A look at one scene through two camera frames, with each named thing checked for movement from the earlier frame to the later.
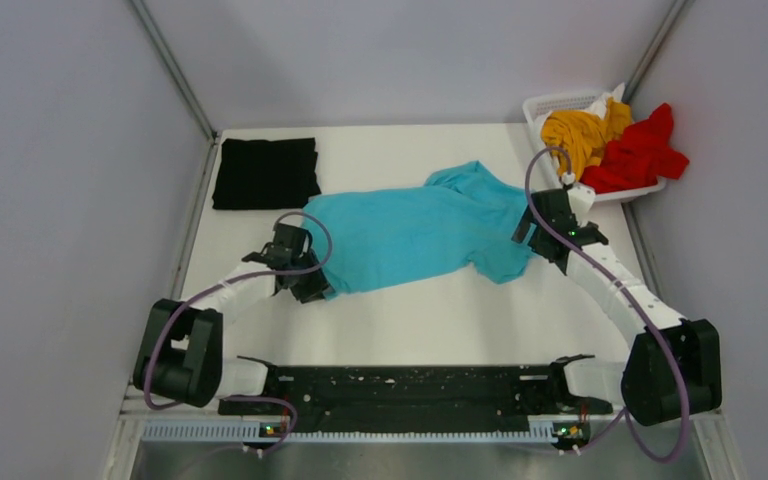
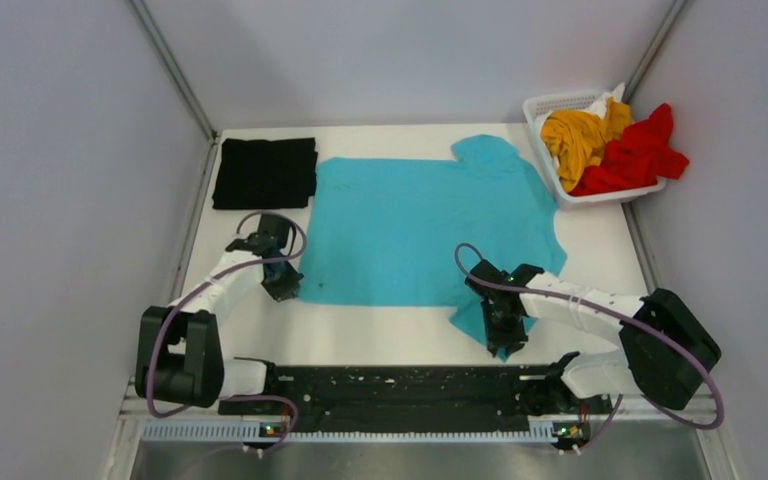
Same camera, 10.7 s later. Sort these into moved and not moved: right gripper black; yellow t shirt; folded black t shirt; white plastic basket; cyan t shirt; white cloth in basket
Moved: right gripper black; cyan t shirt
Not moved: white cloth in basket; folded black t shirt; yellow t shirt; white plastic basket
